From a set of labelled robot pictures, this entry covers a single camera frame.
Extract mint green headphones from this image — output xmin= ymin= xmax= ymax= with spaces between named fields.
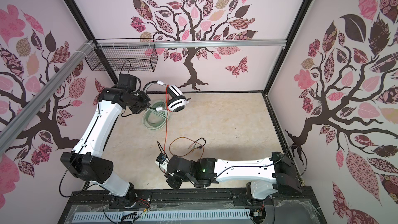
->
xmin=142 ymin=101 xmax=171 ymax=131

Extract red headphone cable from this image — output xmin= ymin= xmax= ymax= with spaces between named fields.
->
xmin=164 ymin=83 xmax=206 ymax=160

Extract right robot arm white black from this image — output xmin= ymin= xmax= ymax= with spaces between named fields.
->
xmin=156 ymin=151 xmax=302 ymax=200

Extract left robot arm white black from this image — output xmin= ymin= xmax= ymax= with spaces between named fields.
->
xmin=61 ymin=74 xmax=150 ymax=208

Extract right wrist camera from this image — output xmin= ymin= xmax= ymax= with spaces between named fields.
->
xmin=155 ymin=153 xmax=169 ymax=166

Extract black wire mesh basket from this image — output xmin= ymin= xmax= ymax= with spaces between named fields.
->
xmin=85 ymin=37 xmax=158 ymax=72

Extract rear aluminium rail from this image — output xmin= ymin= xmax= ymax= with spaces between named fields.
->
xmin=96 ymin=39 xmax=287 ymax=49

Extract aluminium rail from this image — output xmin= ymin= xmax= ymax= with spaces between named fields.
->
xmin=1 ymin=40 xmax=95 ymax=154
xmin=96 ymin=39 xmax=287 ymax=49

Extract white slotted cable duct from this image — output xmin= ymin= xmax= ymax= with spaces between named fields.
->
xmin=70 ymin=209 xmax=252 ymax=224

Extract left aluminium rail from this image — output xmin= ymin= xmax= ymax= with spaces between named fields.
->
xmin=1 ymin=40 xmax=95 ymax=154

